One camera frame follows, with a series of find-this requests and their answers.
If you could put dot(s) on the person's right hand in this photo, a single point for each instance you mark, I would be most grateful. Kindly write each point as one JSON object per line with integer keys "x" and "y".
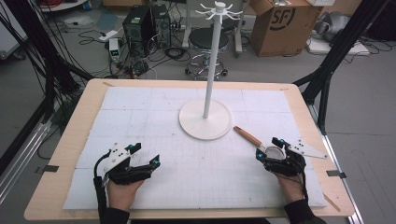
{"x": 291, "y": 188}

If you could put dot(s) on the white grid mat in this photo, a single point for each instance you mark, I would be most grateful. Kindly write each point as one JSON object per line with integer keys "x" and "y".
{"x": 186, "y": 177}

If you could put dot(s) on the cardboard box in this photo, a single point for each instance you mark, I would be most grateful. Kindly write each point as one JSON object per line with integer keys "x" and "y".
{"x": 280, "y": 34}

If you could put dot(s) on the wooden table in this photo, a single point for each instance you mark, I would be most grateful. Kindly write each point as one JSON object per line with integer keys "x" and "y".
{"x": 73, "y": 140}

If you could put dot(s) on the black computer tower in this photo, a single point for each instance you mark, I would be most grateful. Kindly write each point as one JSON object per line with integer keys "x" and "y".
{"x": 137, "y": 31}
{"x": 162, "y": 25}

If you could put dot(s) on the aluminium rail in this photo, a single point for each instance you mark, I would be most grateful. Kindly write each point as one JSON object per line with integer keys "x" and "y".
{"x": 342, "y": 168}
{"x": 21, "y": 161}

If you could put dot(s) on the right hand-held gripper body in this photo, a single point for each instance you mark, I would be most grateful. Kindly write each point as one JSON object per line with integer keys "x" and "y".
{"x": 288, "y": 163}

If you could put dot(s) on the black round stool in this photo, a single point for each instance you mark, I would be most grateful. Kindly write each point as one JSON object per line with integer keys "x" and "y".
{"x": 208, "y": 39}

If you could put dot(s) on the black metal frame stand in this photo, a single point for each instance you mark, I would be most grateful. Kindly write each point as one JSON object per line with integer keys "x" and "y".
{"x": 336, "y": 53}
{"x": 34, "y": 31}

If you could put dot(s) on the black tape strip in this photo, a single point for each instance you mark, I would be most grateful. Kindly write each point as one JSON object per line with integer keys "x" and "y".
{"x": 49, "y": 168}
{"x": 335, "y": 174}

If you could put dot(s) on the white flat board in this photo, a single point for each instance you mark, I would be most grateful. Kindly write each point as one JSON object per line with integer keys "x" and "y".
{"x": 327, "y": 48}

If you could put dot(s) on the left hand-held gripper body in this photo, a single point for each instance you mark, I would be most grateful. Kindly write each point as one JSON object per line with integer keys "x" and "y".
{"x": 116, "y": 155}

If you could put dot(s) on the white device with green display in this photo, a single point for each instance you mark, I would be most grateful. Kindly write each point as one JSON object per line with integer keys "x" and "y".
{"x": 114, "y": 49}

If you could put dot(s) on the person's left hand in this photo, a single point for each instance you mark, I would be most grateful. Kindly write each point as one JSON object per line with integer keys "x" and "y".
{"x": 123, "y": 194}

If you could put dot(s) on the grey bag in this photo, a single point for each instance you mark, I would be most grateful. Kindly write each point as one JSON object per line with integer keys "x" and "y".
{"x": 334, "y": 25}

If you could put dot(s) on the white power strip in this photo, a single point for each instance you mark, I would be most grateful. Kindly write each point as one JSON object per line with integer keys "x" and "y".
{"x": 108, "y": 35}

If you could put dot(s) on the white hook rack stand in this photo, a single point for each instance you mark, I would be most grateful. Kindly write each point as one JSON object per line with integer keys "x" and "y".
{"x": 211, "y": 62}

